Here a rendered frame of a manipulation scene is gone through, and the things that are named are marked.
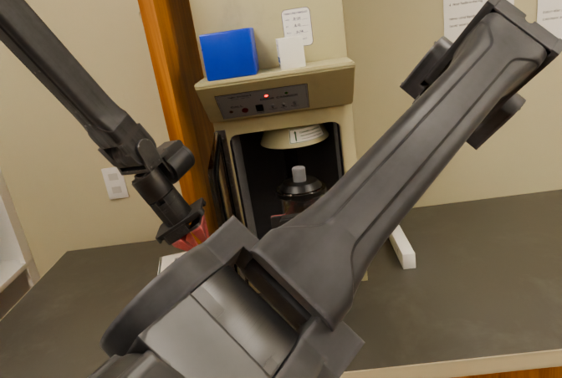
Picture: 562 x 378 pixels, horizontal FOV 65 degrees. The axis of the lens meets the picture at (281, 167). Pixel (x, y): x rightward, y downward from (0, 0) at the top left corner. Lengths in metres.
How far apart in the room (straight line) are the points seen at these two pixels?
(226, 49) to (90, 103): 0.28
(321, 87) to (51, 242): 1.23
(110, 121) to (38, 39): 0.15
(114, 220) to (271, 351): 1.48
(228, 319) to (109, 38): 1.35
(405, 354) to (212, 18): 0.80
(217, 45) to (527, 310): 0.86
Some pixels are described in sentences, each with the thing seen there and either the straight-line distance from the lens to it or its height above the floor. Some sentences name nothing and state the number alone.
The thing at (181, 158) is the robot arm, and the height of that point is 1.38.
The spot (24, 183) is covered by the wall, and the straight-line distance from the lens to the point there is 1.77.
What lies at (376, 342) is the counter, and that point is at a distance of 1.01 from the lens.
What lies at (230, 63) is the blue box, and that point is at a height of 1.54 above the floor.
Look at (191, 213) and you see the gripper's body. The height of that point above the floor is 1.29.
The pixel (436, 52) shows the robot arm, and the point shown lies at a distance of 0.50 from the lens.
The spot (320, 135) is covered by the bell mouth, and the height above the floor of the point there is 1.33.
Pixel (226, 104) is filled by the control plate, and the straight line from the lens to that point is 0.94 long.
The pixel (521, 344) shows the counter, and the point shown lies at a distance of 1.04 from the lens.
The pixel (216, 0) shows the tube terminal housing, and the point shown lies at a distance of 1.00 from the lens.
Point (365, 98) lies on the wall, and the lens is 1.46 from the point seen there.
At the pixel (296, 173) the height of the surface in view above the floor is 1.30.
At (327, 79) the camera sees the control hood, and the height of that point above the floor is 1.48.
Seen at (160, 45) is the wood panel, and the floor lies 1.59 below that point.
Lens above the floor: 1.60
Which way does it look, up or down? 18 degrees down
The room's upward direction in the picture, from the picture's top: 9 degrees counter-clockwise
